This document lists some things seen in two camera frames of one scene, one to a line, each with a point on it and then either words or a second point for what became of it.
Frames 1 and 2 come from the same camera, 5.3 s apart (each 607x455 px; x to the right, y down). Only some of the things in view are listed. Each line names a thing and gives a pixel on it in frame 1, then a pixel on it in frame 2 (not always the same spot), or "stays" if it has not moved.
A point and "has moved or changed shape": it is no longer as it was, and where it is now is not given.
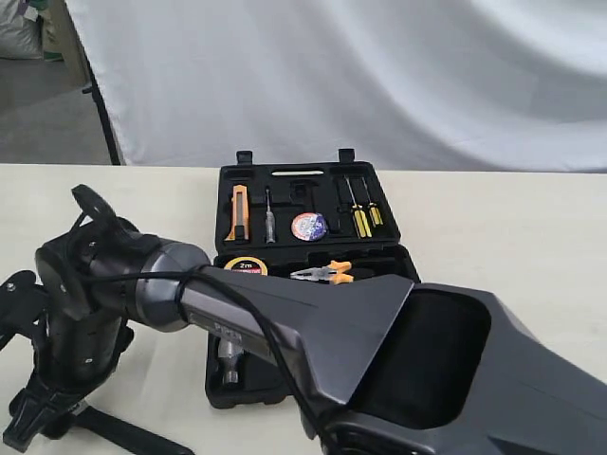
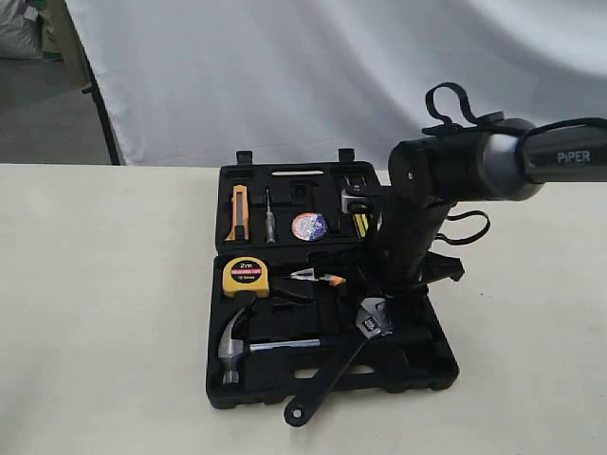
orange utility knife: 240,205 stays
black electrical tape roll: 309,226 stays
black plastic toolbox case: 323,218 stays
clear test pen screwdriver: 269,222 stays
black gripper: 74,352 → 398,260
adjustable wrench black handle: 125,434 has moved or changed shape
